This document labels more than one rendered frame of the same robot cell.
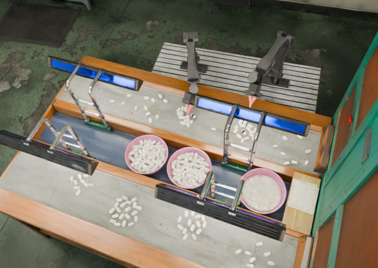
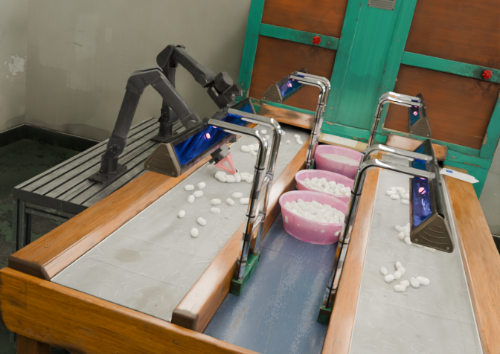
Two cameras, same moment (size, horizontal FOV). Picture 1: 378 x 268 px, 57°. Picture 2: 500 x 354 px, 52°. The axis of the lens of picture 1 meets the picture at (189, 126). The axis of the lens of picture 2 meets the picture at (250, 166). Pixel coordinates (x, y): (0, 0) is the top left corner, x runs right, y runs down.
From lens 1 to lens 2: 2.74 m
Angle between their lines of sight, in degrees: 81
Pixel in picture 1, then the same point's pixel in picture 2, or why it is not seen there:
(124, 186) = (381, 237)
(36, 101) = not seen: outside the picture
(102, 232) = (472, 253)
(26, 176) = not seen: outside the picture
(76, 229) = (489, 277)
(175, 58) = (72, 184)
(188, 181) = (346, 190)
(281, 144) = not seen: hidden behind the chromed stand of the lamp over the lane
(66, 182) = (410, 299)
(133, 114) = (227, 217)
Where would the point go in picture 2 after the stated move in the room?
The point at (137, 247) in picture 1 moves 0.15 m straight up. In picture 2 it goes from (466, 227) to (480, 190)
